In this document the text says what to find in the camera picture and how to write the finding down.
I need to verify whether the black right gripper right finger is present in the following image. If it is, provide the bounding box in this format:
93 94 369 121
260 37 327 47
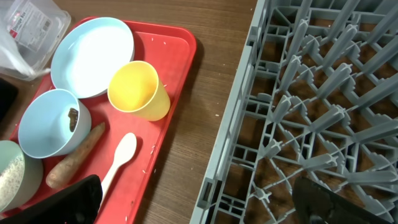
292 177 391 224

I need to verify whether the light blue bowl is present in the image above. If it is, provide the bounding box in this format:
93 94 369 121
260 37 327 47
18 89 91 159

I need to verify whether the yellow plastic cup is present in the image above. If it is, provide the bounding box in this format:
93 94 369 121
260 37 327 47
108 60 171 121

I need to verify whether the grey dishwasher rack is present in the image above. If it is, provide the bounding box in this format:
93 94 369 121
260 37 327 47
190 0 397 223

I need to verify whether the green bowl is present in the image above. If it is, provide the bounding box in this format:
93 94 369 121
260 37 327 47
1 140 44 213

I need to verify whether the brown food scrap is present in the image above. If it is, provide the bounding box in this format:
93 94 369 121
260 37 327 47
68 108 78 132

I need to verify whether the light blue plate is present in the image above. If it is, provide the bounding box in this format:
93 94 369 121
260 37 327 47
50 17 135 98

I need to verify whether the white plastic spoon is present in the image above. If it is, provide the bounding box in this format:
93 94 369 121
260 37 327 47
100 133 137 207

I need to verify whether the red plastic tray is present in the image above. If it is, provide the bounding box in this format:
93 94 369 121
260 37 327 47
0 16 197 224

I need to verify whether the clear plastic bin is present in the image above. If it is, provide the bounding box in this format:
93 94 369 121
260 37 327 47
1 0 72 81

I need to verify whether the brown food stick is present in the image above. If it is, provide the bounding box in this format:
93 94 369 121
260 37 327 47
45 122 106 189

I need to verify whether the white rice pile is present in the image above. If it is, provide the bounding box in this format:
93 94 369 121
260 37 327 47
1 155 24 210

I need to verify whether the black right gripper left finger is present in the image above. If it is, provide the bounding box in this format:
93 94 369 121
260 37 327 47
1 174 103 224

